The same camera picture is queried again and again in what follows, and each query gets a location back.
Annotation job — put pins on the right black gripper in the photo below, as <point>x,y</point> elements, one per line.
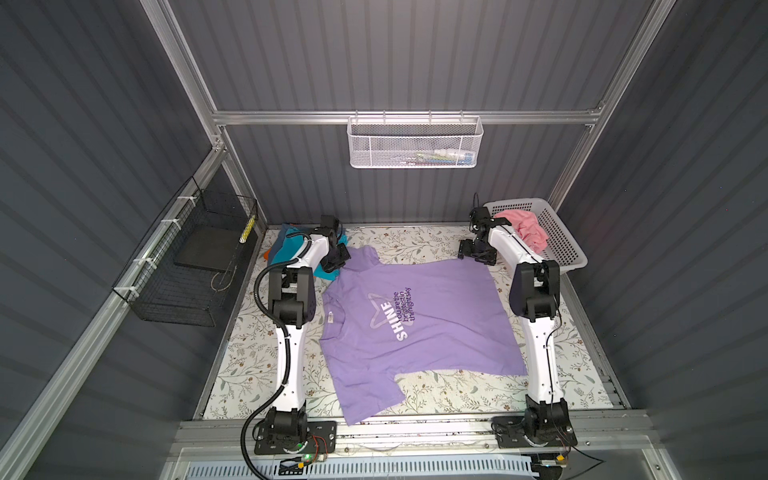
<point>465,251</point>

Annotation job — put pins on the black wire wall basket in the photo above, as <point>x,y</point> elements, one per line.
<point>157,290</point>

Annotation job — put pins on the yellow marker pen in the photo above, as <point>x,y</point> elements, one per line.
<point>247,229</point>

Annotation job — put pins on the pink crumpled t shirt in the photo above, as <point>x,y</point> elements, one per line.
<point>526,225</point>

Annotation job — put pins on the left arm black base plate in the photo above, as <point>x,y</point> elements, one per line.
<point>313,438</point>

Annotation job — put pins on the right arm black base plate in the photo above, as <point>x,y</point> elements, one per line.
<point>521,431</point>

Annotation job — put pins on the folded blue grey t shirt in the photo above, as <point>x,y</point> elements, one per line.
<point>291,247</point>

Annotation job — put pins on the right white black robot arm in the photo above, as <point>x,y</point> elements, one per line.
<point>534,297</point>

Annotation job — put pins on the white ventilated cable duct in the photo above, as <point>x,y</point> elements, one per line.
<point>401,467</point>

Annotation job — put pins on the markers in white basket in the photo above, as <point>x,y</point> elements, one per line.
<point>439,158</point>

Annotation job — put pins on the purple printed t shirt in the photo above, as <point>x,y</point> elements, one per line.
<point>383,320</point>

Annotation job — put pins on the floral patterned table mat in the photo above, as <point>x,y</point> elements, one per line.
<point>247,371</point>

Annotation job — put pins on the white wire mesh wall basket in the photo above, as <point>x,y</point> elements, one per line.
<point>375,141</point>

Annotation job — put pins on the black pad in wire basket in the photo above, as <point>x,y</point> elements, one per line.
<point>208,248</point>

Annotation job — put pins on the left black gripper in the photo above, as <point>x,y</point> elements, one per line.
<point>342,256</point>

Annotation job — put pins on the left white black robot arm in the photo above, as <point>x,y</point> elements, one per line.
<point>285,293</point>

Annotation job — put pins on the white plastic laundry basket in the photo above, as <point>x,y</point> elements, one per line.
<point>561,245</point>

